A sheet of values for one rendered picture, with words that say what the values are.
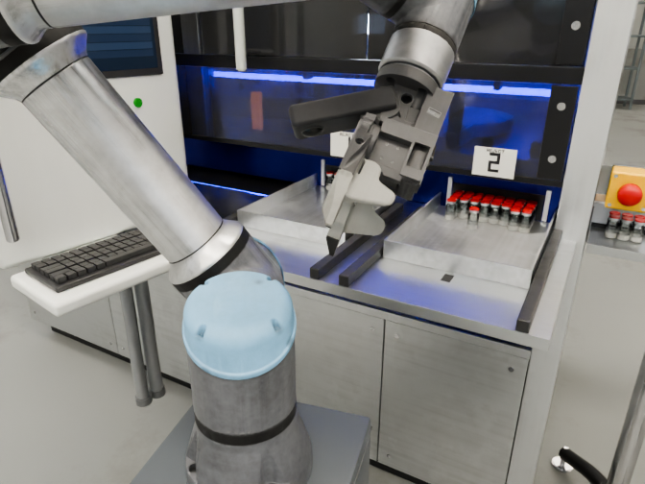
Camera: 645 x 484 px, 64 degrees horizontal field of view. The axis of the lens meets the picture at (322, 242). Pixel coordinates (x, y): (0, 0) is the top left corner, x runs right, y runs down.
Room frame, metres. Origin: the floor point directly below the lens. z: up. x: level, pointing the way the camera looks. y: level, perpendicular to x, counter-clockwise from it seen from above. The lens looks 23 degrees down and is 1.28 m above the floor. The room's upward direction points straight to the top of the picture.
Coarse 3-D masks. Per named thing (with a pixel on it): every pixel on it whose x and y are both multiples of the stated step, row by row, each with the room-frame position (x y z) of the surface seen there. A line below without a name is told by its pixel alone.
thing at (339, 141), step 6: (342, 132) 1.21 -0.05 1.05; (330, 138) 1.22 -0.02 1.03; (336, 138) 1.22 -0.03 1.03; (342, 138) 1.21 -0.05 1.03; (330, 144) 1.22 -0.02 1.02; (336, 144) 1.22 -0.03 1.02; (342, 144) 1.21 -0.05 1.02; (330, 150) 1.22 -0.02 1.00; (336, 150) 1.22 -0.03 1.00; (342, 150) 1.21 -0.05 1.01; (336, 156) 1.22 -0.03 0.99; (342, 156) 1.21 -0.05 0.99
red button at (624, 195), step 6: (624, 186) 0.90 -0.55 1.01; (630, 186) 0.89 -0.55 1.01; (636, 186) 0.89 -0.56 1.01; (618, 192) 0.90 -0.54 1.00; (624, 192) 0.89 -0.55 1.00; (630, 192) 0.89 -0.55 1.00; (636, 192) 0.88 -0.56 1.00; (618, 198) 0.90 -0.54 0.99; (624, 198) 0.89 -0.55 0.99; (630, 198) 0.89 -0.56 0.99; (636, 198) 0.88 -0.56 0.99; (624, 204) 0.89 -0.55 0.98; (630, 204) 0.89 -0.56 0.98; (636, 204) 0.88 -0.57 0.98
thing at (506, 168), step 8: (480, 152) 1.05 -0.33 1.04; (488, 152) 1.04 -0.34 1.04; (496, 152) 1.04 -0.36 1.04; (504, 152) 1.03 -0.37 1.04; (512, 152) 1.02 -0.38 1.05; (480, 160) 1.05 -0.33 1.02; (488, 160) 1.04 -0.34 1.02; (496, 160) 1.04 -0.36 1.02; (504, 160) 1.03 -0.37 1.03; (512, 160) 1.02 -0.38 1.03; (472, 168) 1.06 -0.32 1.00; (480, 168) 1.05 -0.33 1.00; (496, 168) 1.03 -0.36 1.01; (504, 168) 1.03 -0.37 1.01; (512, 168) 1.02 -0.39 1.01; (496, 176) 1.03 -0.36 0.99; (504, 176) 1.03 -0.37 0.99; (512, 176) 1.02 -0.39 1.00
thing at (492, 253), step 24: (432, 216) 1.09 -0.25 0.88; (384, 240) 0.87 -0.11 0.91; (408, 240) 0.95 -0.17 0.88; (432, 240) 0.95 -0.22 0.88; (456, 240) 0.95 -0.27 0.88; (480, 240) 0.95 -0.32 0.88; (504, 240) 0.95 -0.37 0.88; (528, 240) 0.95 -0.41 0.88; (432, 264) 0.83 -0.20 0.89; (456, 264) 0.81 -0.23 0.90; (480, 264) 0.79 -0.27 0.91; (504, 264) 0.77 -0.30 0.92; (528, 264) 0.84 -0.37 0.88; (528, 288) 0.75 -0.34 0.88
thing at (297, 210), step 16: (288, 192) 1.21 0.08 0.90; (304, 192) 1.27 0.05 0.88; (320, 192) 1.27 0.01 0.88; (240, 208) 1.05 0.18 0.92; (256, 208) 1.10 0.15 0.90; (272, 208) 1.14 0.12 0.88; (288, 208) 1.14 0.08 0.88; (304, 208) 1.14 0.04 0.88; (320, 208) 1.14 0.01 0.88; (384, 208) 1.08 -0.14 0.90; (256, 224) 1.02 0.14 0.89; (272, 224) 1.00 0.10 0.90; (288, 224) 0.98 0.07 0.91; (304, 224) 0.96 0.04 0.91; (320, 224) 1.04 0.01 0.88; (320, 240) 0.94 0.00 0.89
